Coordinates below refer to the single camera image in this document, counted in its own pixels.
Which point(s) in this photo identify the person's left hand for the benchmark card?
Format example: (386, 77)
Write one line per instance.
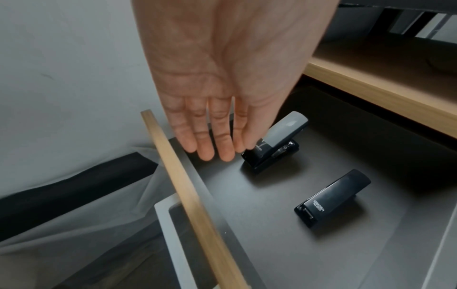
(221, 62)

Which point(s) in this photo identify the black stapler with grey top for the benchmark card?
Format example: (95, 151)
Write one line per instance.
(276, 141)

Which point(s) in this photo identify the wooden desk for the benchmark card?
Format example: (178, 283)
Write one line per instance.
(385, 76)

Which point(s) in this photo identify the white lower drawer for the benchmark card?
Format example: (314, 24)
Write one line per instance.
(171, 242)

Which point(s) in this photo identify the open drawer with wooden front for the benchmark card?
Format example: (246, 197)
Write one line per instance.
(285, 240)

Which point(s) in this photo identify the white sheer curtain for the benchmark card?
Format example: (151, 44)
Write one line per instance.
(78, 214)

